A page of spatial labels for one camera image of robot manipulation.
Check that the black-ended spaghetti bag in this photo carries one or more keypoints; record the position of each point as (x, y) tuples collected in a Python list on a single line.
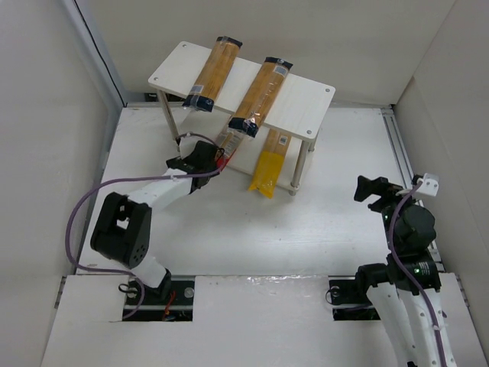
[(209, 83), (260, 97)]

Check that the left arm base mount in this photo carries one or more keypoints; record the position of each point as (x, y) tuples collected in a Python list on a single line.
[(177, 306)]

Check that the red spaghetti bag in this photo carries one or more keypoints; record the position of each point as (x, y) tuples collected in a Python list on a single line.
[(228, 141)]

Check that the yellow spaghetti bag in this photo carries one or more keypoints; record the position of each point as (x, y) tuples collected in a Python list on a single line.
[(270, 163)]

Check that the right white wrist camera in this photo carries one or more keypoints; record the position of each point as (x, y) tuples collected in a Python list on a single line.
[(426, 185)]

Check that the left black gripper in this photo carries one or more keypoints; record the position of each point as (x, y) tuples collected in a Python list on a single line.
[(206, 157)]

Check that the aluminium rail right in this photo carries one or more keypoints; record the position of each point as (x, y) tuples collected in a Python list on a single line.
[(392, 130)]

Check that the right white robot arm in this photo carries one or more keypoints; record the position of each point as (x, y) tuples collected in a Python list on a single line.
[(405, 290)]

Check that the white two-tier shelf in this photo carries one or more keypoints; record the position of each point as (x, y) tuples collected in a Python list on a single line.
[(298, 110)]

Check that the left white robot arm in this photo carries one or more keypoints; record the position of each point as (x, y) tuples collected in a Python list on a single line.
[(123, 228)]

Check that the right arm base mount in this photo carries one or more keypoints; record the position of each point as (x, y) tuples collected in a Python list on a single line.
[(348, 304)]

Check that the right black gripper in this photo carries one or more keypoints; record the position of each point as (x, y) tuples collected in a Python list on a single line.
[(380, 193)]

